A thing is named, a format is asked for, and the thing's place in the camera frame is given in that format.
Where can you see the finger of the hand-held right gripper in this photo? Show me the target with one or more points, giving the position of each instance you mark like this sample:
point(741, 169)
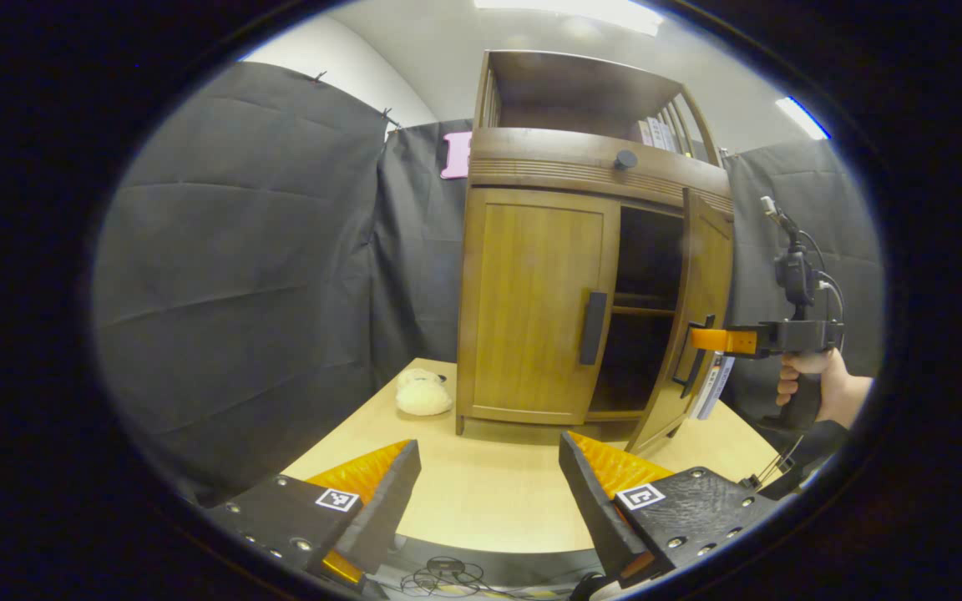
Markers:
point(723, 340)

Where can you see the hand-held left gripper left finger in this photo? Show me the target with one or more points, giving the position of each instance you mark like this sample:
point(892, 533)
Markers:
point(385, 509)

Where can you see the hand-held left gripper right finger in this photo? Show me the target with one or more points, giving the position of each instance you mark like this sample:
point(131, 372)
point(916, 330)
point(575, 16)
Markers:
point(594, 509)

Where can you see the wooden shoe cabinet door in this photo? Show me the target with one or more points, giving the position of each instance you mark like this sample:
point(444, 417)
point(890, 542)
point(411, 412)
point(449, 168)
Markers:
point(706, 275)
point(523, 309)

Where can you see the wooden double-door shoe cabinet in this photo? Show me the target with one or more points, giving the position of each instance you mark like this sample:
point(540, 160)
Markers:
point(548, 154)

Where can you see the wooden cabinet inner shelf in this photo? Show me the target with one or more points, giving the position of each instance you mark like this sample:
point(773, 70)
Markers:
point(644, 310)

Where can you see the thin white magazine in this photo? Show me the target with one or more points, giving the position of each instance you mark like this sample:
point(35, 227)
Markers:
point(713, 386)

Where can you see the beige fluffy slipper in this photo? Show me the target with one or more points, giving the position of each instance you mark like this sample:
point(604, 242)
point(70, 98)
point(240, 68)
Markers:
point(424, 399)
point(418, 377)

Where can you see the round black drawer knob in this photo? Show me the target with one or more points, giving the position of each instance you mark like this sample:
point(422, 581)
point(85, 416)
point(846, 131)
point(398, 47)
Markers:
point(625, 159)

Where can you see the narrow ceiling light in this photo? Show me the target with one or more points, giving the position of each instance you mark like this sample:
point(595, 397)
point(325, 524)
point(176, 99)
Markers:
point(802, 118)

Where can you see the brown book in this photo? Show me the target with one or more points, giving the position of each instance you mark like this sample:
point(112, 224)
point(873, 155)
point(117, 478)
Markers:
point(643, 133)

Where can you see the long ceiling light panel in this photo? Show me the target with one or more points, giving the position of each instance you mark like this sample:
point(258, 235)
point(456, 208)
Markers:
point(573, 10)

